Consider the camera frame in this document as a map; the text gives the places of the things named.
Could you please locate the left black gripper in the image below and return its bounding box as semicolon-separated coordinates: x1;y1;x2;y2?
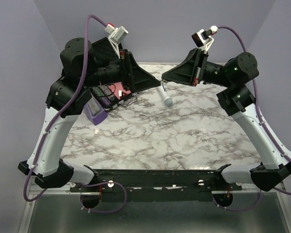
81;49;161;93

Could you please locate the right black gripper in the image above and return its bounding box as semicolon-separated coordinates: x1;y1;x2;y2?
161;48;233;88

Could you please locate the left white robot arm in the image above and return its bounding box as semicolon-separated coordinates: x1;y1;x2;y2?
18;37;161;192

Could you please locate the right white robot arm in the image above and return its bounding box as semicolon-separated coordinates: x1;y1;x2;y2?
162;49;291;192

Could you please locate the black poker chip case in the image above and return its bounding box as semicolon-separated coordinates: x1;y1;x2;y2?
89;37;139;111

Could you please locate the white microphone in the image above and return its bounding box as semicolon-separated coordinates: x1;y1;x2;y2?
157;85;173;107

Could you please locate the purple metronome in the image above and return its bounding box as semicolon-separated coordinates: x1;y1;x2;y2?
83;97;108;126

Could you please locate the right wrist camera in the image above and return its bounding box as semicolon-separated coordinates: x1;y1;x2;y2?
191;25;218;52

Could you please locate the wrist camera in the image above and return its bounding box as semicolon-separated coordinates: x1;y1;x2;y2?
105;23;129;58
191;25;218;52

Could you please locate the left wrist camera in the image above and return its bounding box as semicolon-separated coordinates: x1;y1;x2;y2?
105;23;129;58

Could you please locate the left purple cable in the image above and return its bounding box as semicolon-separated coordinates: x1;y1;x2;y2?
23;15;112;202

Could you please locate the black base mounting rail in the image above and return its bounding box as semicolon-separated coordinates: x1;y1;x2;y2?
70;169;242;202

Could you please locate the aluminium frame profile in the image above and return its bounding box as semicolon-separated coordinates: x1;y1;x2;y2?
18;177;72;233

